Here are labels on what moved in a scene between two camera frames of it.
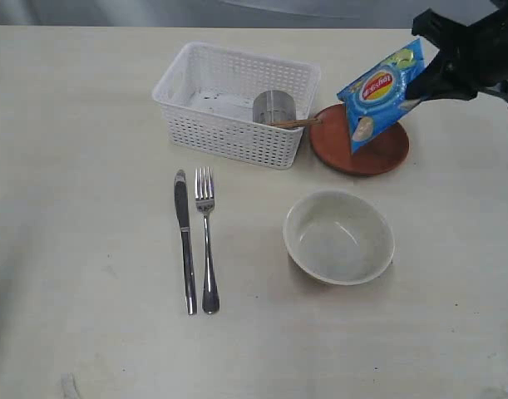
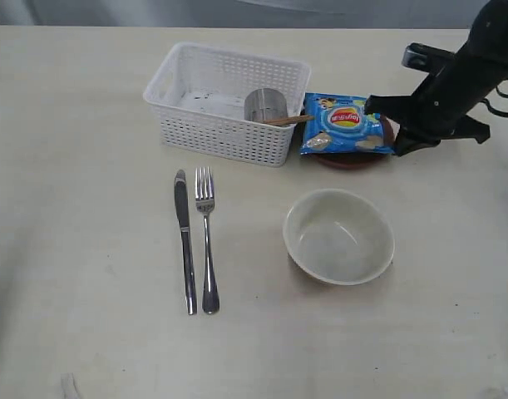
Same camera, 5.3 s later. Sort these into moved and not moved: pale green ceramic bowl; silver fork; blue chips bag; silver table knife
Moved: blue chips bag
Not moved: pale green ceramic bowl; silver fork; silver table knife
